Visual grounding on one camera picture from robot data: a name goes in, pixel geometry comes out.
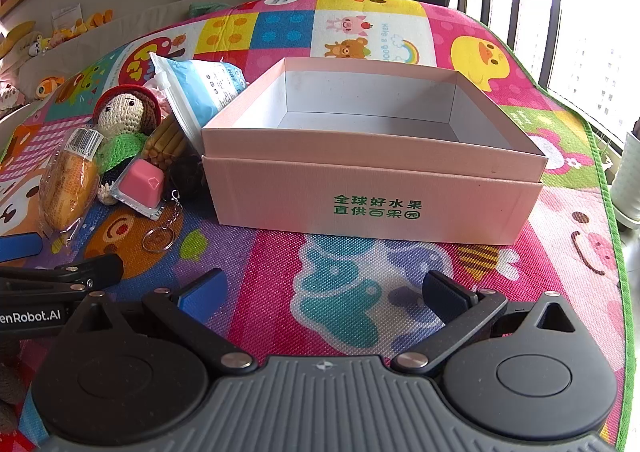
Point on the pink plush toy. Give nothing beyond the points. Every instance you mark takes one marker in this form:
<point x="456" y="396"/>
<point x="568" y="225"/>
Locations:
<point x="9" y="96"/>

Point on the white paper card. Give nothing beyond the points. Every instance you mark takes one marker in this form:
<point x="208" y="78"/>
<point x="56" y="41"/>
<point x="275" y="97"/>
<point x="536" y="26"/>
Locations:
<point x="65" y="13"/>

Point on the row of yellow plush toys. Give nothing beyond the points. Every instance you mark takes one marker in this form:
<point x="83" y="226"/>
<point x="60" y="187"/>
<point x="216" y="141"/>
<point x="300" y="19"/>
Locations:
<point x="85" y="24"/>

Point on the orange fish plush toy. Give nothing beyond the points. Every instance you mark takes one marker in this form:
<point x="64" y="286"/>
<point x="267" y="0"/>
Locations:
<point x="47" y="86"/>

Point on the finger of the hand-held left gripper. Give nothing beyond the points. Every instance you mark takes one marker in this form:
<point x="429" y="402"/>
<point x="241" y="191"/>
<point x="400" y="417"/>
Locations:
<point x="75" y="272"/>
<point x="20" y="247"/>

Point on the yellow biscuit stick pack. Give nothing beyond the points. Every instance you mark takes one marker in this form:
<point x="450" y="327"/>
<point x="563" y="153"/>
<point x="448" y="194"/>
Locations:
<point x="165" y="142"/>

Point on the pink jelly cup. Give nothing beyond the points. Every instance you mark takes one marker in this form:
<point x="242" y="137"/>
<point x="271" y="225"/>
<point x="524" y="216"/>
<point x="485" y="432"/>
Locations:
<point x="142" y="182"/>

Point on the packaged bread roll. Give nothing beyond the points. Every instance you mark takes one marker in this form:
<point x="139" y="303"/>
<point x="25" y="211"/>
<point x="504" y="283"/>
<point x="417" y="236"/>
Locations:
<point x="70" y="187"/>

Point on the crochet doll with red hat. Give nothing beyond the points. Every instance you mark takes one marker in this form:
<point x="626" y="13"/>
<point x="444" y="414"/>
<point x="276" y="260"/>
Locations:
<point x="122" y="109"/>

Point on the pink cardboard box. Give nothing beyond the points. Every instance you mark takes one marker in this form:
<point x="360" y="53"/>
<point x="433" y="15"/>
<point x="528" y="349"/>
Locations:
<point x="375" y="202"/>

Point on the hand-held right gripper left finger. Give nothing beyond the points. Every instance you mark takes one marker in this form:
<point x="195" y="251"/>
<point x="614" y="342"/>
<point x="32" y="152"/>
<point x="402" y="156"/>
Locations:
<point x="202" y="289"/>

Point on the colourful cartoon play mat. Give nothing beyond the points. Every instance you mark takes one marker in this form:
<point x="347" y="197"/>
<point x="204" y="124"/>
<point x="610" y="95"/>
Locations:
<point x="350" y="277"/>

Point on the large yellow plush toy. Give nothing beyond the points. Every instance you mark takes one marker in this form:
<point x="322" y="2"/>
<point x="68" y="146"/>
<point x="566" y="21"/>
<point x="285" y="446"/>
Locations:
<point x="15" y="37"/>

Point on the white plant pot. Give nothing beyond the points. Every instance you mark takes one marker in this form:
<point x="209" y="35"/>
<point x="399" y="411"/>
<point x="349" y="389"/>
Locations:
<point x="630" y="172"/>

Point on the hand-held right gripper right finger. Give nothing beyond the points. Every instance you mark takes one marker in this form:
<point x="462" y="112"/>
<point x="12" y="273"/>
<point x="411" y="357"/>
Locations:
<point x="445" y="294"/>

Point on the green cloth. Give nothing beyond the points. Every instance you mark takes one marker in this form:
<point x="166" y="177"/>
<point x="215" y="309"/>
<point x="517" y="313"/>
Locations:
<point x="207" y="9"/>

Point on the blue and white pouch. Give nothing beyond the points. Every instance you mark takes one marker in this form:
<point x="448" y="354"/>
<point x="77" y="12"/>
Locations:
<point x="200" y="87"/>

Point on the beige sofa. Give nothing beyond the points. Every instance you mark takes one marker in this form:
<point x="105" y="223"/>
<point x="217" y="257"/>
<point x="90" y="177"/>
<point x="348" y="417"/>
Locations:
<point x="130" y="24"/>

